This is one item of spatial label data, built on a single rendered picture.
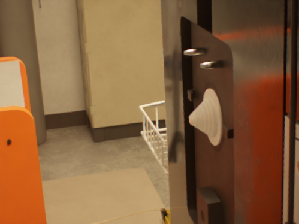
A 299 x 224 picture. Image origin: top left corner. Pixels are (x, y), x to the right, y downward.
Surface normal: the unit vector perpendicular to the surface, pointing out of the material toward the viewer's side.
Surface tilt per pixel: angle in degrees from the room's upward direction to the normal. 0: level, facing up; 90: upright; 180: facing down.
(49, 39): 90
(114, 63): 90
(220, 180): 90
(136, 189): 0
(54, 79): 90
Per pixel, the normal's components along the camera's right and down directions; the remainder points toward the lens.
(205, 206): -0.98, 0.12
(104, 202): -0.05, -0.94
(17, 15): 0.33, 0.29
